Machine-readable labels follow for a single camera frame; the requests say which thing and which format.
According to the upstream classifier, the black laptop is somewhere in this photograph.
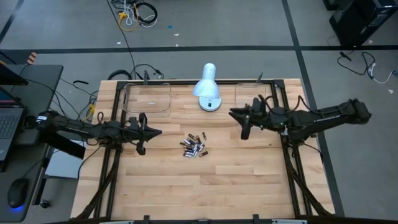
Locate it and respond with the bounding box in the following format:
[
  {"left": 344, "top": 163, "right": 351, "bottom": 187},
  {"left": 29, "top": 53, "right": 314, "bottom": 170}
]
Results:
[{"left": 0, "top": 88, "right": 27, "bottom": 171}]

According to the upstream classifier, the white desk lamp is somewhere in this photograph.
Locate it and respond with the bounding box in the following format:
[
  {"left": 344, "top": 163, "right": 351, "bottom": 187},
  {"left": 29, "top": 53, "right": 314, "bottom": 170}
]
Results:
[{"left": 192, "top": 62, "right": 223, "bottom": 113}]

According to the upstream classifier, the small black box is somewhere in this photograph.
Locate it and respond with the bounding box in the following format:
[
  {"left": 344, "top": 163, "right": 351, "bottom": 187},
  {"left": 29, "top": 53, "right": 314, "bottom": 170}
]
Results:
[{"left": 24, "top": 115, "right": 37, "bottom": 129}]

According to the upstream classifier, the white flat panel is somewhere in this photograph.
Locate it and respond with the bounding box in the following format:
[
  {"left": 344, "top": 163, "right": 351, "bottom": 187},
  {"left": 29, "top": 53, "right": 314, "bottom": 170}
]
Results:
[{"left": 45, "top": 139, "right": 88, "bottom": 180}]

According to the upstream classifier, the black coiled cable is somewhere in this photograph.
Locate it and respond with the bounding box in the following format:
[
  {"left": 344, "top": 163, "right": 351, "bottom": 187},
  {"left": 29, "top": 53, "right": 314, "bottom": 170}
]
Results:
[{"left": 132, "top": 2, "right": 159, "bottom": 26}]

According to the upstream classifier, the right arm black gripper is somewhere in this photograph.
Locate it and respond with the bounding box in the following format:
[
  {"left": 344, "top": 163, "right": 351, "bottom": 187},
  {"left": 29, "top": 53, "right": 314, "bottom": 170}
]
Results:
[{"left": 229, "top": 98, "right": 281, "bottom": 141}]

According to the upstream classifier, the black computer tower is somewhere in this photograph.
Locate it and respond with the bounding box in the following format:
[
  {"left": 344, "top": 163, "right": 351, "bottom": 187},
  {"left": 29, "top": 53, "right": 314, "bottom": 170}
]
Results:
[{"left": 323, "top": 0, "right": 398, "bottom": 48}]

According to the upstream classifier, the black computer mouse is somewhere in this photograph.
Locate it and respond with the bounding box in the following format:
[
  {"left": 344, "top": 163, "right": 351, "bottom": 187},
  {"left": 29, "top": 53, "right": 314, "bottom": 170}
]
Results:
[{"left": 7, "top": 177, "right": 29, "bottom": 209}]

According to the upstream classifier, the black cable coil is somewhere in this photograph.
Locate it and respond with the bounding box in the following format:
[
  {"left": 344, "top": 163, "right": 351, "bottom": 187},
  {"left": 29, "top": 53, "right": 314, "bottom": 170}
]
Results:
[{"left": 107, "top": 68, "right": 134, "bottom": 81}]

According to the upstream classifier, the black floor cable with plug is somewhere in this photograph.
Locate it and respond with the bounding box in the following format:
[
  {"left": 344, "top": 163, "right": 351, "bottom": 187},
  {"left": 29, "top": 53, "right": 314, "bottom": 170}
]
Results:
[{"left": 337, "top": 51, "right": 377, "bottom": 77}]

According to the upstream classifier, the black slanted beam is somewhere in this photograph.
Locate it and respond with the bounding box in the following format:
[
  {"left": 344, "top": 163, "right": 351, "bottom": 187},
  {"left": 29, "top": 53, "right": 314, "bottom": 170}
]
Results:
[{"left": 45, "top": 133, "right": 87, "bottom": 160}]

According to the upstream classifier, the yellow floor cable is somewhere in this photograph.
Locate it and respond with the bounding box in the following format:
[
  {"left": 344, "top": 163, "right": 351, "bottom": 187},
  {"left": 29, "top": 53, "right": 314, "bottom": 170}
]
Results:
[{"left": 117, "top": 11, "right": 140, "bottom": 32}]

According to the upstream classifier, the clear plastic bin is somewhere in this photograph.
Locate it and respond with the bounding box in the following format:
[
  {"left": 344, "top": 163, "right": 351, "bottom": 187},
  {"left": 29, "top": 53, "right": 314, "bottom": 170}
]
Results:
[
  {"left": 121, "top": 82, "right": 172, "bottom": 114},
  {"left": 234, "top": 82, "right": 268, "bottom": 110}
]

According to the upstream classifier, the long black floor cable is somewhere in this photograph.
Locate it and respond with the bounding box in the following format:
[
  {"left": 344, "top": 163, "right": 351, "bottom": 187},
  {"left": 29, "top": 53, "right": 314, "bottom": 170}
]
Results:
[{"left": 105, "top": 0, "right": 137, "bottom": 80}]

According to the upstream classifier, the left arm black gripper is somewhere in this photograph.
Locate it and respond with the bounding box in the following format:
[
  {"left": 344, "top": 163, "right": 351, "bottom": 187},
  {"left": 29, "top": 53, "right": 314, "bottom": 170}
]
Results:
[{"left": 126, "top": 113, "right": 163, "bottom": 156}]

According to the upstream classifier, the dark grey side desk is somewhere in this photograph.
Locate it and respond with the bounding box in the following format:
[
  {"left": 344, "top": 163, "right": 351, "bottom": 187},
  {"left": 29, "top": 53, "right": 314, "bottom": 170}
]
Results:
[{"left": 0, "top": 64, "right": 65, "bottom": 223}]

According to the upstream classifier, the white cable with adapter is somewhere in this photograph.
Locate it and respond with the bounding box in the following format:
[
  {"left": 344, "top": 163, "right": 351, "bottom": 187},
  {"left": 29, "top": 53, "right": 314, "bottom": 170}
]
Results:
[{"left": 368, "top": 62, "right": 396, "bottom": 85}]

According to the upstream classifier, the black monitor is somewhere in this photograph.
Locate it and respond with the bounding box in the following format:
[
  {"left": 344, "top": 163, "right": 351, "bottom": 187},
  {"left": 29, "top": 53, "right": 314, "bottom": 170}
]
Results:
[{"left": 0, "top": 62, "right": 29, "bottom": 86}]

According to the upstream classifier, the white floor cable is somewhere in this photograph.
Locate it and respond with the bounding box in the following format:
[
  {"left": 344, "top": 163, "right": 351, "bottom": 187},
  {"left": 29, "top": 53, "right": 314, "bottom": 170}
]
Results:
[{"left": 123, "top": 0, "right": 158, "bottom": 29}]

